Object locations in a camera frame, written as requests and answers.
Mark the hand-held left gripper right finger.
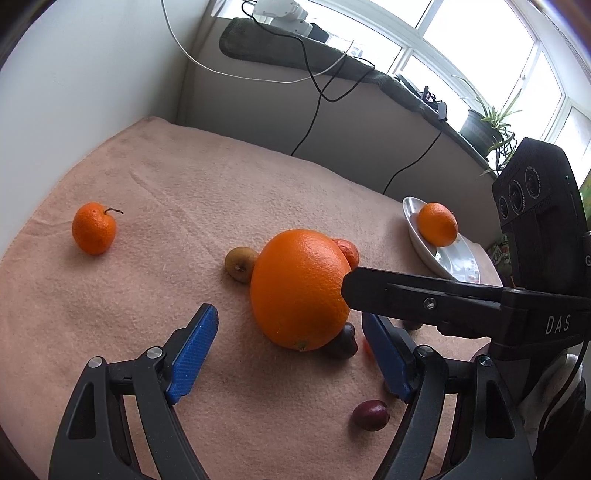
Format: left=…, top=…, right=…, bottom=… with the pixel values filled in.
left=361, top=313, right=536, bottom=480

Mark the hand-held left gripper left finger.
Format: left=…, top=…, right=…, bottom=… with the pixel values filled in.
left=48, top=303, right=219, bottom=480

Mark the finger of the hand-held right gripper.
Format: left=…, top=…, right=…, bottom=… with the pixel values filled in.
left=341, top=267, right=509, bottom=337

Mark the dark red round fruit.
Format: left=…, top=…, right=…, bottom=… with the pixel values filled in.
left=353, top=400, right=391, bottom=432
left=321, top=322, right=358, bottom=360

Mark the white floral plate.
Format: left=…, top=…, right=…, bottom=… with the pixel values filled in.
left=402, top=196, right=481, bottom=283

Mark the medium orange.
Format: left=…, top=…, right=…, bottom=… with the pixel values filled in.
left=417, top=202, right=459, bottom=247

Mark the small oval kumquat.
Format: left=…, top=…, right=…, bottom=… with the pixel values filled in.
left=332, top=238, right=360, bottom=271

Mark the brown longan fruit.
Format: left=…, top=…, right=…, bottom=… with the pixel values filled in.
left=225, top=247, right=259, bottom=283

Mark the large orange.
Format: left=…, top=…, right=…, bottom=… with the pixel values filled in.
left=250, top=229, right=352, bottom=352

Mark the mandarin with stem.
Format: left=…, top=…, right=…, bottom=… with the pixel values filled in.
left=71, top=202, right=124, bottom=256

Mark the person's right hand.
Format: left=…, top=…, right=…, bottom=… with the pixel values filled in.
left=522, top=344, right=591, bottom=444

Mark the green printed box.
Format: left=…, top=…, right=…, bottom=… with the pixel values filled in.
left=487, top=233, right=515, bottom=282

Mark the peach fleece blanket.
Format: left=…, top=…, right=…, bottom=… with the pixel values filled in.
left=0, top=115, right=504, bottom=480

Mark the potted spider plant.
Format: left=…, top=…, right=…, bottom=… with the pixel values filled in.
left=455, top=76, right=525, bottom=176

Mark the grey flat device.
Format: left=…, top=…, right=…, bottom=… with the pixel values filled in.
left=394, top=73, right=437, bottom=104

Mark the grey-green sill mat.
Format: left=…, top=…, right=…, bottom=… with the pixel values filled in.
left=219, top=17, right=490, bottom=171

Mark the black adapter cable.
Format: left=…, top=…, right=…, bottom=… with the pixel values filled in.
left=382, top=117, right=448, bottom=197

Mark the long black cable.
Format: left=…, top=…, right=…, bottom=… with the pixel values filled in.
left=240, top=0, right=377, bottom=158

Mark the white window frame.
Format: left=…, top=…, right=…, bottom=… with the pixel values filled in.
left=295, top=0, right=591, bottom=153

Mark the white cable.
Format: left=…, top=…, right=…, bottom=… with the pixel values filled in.
left=161, top=0, right=356, bottom=85

